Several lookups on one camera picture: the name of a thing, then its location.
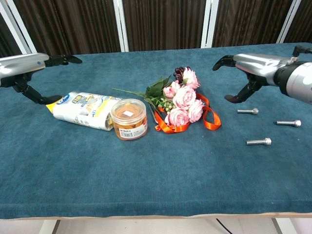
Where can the dark ribbed partition panel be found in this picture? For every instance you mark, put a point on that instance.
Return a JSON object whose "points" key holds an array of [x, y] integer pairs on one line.
{"points": [[251, 22], [7, 41], [165, 24], [73, 24], [302, 24]]}

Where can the white partition post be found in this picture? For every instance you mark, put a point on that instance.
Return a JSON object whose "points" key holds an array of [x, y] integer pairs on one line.
{"points": [[209, 24], [23, 31], [289, 22], [121, 24]]}

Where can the white table leg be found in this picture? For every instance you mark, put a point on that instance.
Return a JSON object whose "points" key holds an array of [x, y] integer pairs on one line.
{"points": [[48, 226], [280, 226]]}

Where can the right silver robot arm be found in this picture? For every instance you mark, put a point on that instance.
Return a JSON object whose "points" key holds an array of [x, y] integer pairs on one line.
{"points": [[299, 78]]}

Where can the teal table cloth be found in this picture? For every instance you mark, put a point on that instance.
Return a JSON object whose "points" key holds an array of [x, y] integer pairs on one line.
{"points": [[146, 170]]}

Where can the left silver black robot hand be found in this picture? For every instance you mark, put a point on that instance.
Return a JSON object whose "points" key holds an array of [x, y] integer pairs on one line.
{"points": [[22, 64]]}

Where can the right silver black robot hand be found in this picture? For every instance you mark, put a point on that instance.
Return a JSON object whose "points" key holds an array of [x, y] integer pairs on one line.
{"points": [[258, 64]]}

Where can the pink artificial flower bouquet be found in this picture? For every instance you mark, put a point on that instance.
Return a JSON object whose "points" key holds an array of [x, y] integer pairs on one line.
{"points": [[184, 97]]}

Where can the orange satin ribbon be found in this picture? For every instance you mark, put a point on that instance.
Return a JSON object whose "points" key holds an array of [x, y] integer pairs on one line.
{"points": [[212, 122]]}

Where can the white yellow snack bag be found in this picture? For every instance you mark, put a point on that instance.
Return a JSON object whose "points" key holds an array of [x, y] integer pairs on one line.
{"points": [[80, 109]]}

